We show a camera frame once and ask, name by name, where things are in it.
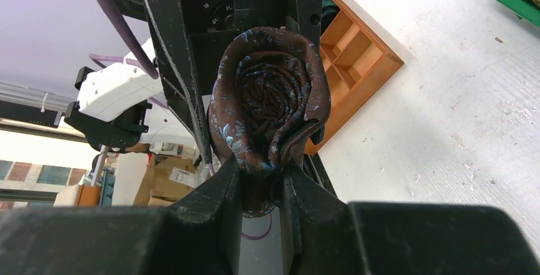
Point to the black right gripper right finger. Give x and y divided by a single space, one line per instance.
328 236

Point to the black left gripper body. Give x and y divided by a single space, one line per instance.
213 24

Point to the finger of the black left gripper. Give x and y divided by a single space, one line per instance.
307 94
178 70

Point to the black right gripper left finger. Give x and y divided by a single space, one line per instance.
199 234

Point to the dark brown blue-patterned tie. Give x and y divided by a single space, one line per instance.
271 95

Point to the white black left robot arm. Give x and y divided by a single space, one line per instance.
157 89

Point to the dark teal rolled tie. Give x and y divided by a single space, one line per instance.
329 12

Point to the brown cardboard box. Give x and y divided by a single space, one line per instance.
167 179

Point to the orange compartment tray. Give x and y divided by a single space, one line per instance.
357 63

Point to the aluminium frame rail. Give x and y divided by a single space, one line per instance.
32 106

